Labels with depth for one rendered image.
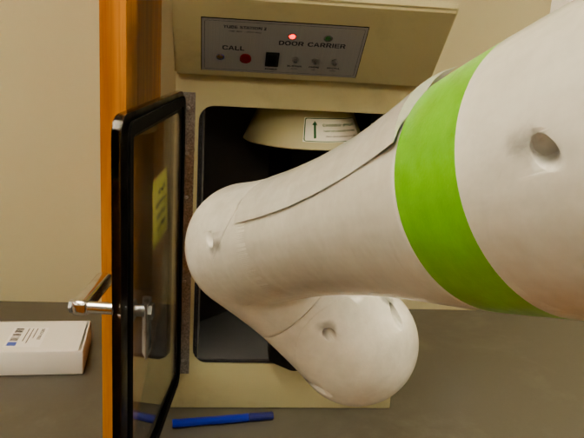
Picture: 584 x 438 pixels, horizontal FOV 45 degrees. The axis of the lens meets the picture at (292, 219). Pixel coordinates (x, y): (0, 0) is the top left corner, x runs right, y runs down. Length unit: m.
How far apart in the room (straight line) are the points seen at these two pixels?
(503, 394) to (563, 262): 0.95
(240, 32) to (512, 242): 0.63
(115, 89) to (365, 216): 0.55
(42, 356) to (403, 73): 0.67
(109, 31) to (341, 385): 0.47
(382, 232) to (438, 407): 0.81
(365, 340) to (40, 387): 0.66
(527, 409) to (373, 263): 0.84
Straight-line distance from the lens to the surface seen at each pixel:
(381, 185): 0.31
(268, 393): 1.05
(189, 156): 0.94
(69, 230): 1.44
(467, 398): 1.16
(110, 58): 0.84
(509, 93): 0.25
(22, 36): 1.40
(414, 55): 0.89
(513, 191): 0.24
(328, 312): 0.57
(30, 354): 1.16
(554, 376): 1.29
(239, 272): 0.51
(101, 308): 0.71
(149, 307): 0.69
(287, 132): 0.96
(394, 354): 0.60
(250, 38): 0.85
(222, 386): 1.05
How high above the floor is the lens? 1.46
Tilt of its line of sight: 14 degrees down
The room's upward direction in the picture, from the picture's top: 3 degrees clockwise
